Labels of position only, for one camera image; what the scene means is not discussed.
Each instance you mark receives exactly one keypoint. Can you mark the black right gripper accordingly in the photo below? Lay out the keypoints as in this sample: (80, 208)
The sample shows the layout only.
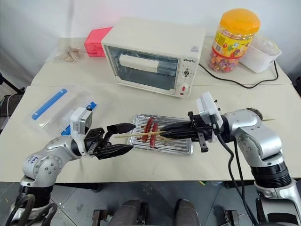
(201, 129)

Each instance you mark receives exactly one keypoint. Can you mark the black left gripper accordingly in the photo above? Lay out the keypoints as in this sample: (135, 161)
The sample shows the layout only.
(95, 139)

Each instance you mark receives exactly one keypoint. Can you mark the wooden skewer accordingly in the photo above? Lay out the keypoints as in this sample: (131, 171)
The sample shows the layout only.
(268, 120)
(131, 135)

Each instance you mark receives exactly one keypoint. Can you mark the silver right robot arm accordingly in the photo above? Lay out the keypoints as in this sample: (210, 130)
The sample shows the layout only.
(254, 131)

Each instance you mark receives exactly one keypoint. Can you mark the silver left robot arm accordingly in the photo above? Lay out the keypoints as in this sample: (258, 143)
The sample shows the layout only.
(47, 160)

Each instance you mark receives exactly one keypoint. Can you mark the ribbed metal tray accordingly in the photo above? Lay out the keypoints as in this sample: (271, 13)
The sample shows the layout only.
(176, 147)

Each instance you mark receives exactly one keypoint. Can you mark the red sausage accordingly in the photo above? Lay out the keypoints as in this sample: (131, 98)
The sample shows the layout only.
(148, 127)
(154, 139)

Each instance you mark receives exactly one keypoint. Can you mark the dark skewer cup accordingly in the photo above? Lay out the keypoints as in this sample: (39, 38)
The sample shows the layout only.
(257, 111)

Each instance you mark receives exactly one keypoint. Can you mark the clear container with blue latches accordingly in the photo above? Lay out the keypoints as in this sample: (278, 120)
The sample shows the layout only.
(58, 103)

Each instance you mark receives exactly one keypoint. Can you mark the dark rounded shape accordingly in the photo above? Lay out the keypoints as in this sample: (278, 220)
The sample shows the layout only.
(187, 212)
(129, 212)

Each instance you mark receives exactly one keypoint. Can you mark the clear bag of beige snacks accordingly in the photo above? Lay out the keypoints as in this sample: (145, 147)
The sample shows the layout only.
(70, 54)

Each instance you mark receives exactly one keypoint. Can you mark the cream toaster oven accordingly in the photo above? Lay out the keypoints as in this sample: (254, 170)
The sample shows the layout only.
(152, 35)

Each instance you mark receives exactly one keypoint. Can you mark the pink plastic box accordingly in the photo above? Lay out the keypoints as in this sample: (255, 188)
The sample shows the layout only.
(94, 42)

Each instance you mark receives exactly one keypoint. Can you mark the candy jar with orange lid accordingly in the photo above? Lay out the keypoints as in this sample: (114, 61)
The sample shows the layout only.
(235, 42)

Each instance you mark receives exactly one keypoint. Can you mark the white plastic bin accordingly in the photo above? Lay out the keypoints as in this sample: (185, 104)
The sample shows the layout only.
(258, 58)

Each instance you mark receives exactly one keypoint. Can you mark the black stand leg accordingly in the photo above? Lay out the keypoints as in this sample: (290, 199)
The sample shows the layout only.
(11, 84)

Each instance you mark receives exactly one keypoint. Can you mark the clear plastic bag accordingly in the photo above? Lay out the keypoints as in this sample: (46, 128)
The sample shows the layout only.
(265, 44)

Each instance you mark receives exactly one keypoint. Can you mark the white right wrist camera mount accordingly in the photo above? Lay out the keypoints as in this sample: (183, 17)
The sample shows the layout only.
(209, 106)

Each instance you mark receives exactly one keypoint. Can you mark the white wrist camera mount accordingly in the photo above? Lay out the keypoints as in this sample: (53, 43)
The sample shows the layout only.
(209, 106)
(76, 124)

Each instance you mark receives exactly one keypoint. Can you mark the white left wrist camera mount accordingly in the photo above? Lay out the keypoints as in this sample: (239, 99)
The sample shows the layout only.
(76, 124)

